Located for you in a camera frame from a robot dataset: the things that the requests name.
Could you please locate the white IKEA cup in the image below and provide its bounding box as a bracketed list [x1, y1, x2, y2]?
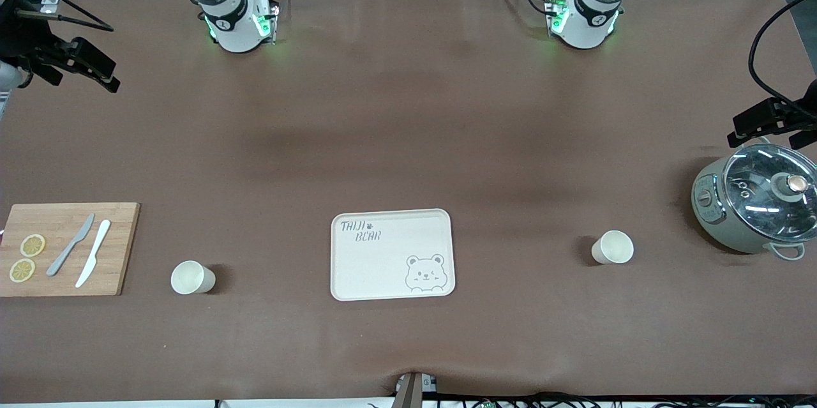
[590, 230, 634, 266]
[170, 260, 216, 296]

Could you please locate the grey mount bracket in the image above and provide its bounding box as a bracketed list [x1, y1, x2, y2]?
[394, 372, 440, 408]

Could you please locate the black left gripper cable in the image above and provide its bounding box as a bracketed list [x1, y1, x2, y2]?
[749, 0, 817, 105]

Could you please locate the brown table cover mat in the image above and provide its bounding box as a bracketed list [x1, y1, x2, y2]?
[0, 0, 817, 404]

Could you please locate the wooden cutting board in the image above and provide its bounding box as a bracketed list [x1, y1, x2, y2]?
[0, 202, 141, 298]

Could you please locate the grey plastic knife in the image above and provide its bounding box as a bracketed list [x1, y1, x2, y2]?
[46, 213, 95, 277]

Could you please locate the beige bear print tray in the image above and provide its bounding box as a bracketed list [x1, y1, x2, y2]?
[330, 208, 456, 301]

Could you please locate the grey electric cooking pot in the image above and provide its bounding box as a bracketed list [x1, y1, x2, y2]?
[691, 143, 817, 262]

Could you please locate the white plastic knife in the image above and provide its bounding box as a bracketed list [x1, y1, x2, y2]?
[75, 220, 112, 289]

